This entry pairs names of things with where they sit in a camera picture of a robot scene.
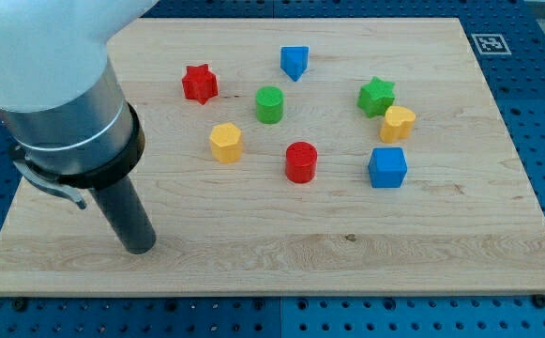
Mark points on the green cylinder block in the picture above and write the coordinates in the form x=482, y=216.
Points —
x=269, y=104

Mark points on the yellow heart block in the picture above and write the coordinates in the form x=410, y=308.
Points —
x=397, y=124

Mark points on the wooden board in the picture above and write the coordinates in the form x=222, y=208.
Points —
x=465, y=220

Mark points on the red cylinder block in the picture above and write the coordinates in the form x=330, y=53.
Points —
x=301, y=160

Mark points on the yellow hexagon block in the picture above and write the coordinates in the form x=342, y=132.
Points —
x=226, y=143

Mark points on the green star block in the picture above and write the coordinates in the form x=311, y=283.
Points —
x=375, y=97

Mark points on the red star block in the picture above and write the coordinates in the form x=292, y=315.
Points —
x=200, y=83

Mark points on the white fiducial marker tag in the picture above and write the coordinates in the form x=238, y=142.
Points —
x=490, y=44

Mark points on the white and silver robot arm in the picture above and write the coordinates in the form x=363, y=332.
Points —
x=59, y=95

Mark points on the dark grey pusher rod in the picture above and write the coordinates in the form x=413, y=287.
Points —
x=122, y=207

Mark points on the blue cube block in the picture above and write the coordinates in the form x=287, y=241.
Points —
x=387, y=167

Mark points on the blue triangle block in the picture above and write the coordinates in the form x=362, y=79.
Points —
x=294, y=60

